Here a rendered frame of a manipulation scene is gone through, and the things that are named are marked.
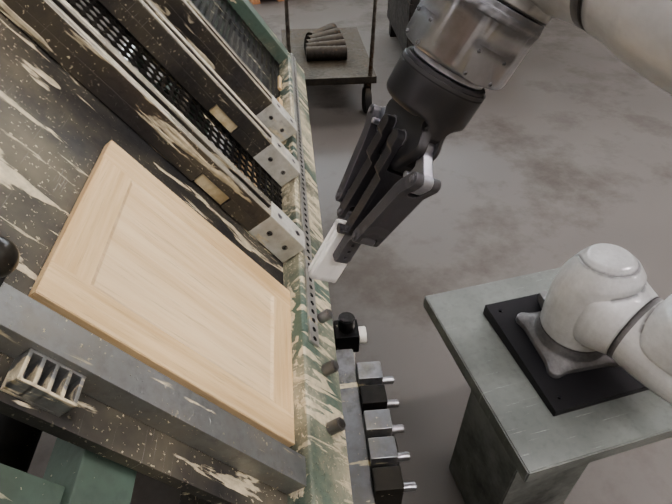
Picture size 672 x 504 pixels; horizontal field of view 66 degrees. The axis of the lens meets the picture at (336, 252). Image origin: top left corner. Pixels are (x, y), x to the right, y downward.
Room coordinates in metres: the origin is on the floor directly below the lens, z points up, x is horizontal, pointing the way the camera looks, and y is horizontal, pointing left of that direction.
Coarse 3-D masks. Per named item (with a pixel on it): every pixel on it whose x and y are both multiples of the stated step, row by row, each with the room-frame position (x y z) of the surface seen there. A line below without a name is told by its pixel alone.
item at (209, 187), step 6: (198, 180) 0.92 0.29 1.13; (204, 180) 0.92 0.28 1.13; (204, 186) 0.92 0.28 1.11; (210, 186) 0.92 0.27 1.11; (216, 186) 0.93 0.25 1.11; (210, 192) 0.92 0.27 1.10; (216, 192) 0.93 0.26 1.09; (222, 192) 0.93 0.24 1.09; (216, 198) 0.93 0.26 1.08; (222, 198) 0.93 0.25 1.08; (228, 198) 0.93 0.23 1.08
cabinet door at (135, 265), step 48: (96, 192) 0.66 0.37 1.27; (144, 192) 0.75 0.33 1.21; (96, 240) 0.57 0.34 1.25; (144, 240) 0.64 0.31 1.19; (192, 240) 0.73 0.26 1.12; (48, 288) 0.45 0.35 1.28; (96, 288) 0.49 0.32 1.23; (144, 288) 0.55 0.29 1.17; (192, 288) 0.62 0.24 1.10; (240, 288) 0.72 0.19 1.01; (144, 336) 0.47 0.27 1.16; (192, 336) 0.53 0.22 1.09; (240, 336) 0.60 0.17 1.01; (288, 336) 0.69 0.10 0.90; (192, 384) 0.45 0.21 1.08; (240, 384) 0.50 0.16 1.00; (288, 384) 0.57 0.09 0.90; (288, 432) 0.47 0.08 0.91
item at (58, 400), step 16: (32, 352) 0.35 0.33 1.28; (16, 368) 0.33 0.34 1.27; (32, 368) 0.34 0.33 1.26; (48, 368) 0.35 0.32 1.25; (64, 368) 0.35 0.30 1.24; (16, 384) 0.32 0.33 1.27; (32, 384) 0.32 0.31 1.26; (48, 384) 0.33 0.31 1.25; (64, 384) 0.34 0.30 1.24; (80, 384) 0.35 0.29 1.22; (32, 400) 0.32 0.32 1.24; (48, 400) 0.32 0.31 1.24; (64, 400) 0.32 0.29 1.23
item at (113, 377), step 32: (0, 288) 0.39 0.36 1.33; (0, 320) 0.36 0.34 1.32; (32, 320) 0.38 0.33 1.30; (64, 320) 0.40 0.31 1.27; (64, 352) 0.36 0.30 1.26; (96, 352) 0.39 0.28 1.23; (96, 384) 0.36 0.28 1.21; (128, 384) 0.37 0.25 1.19; (160, 384) 0.40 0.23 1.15; (160, 416) 0.36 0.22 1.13; (192, 416) 0.38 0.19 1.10; (224, 416) 0.41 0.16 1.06; (224, 448) 0.37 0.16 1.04; (256, 448) 0.39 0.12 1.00; (288, 448) 0.43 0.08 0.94; (288, 480) 0.38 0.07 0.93
